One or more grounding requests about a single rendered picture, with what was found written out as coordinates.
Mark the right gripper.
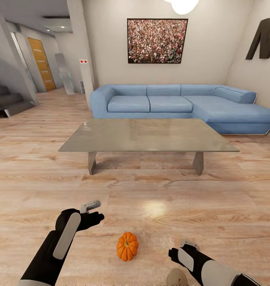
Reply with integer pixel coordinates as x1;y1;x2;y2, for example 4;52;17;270
168;248;184;267

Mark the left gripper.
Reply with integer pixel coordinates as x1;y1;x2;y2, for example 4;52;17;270
83;212;104;230

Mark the pillar candle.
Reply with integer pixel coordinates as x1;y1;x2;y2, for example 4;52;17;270
166;268;188;286

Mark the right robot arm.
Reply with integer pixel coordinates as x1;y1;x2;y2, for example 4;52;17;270
168;239;263;286

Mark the pumpkin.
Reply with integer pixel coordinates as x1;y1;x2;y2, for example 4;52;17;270
117;232;139;262

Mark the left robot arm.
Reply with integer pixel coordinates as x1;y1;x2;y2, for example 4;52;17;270
17;200;104;286

